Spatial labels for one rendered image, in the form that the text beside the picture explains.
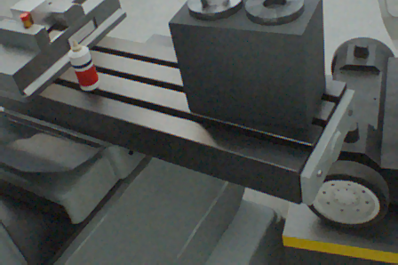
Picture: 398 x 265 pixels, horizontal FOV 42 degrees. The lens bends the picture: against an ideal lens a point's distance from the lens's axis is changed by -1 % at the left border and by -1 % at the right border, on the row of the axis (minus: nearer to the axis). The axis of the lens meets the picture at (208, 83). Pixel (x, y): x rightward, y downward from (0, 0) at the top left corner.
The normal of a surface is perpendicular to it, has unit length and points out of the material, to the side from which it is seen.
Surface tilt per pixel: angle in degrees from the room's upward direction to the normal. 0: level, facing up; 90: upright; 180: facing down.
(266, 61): 90
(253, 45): 90
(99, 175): 90
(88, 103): 0
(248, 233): 0
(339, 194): 90
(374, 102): 0
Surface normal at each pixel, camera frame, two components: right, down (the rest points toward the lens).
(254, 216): -0.16, -0.79
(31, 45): -0.48, 0.59
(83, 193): 0.85, 0.19
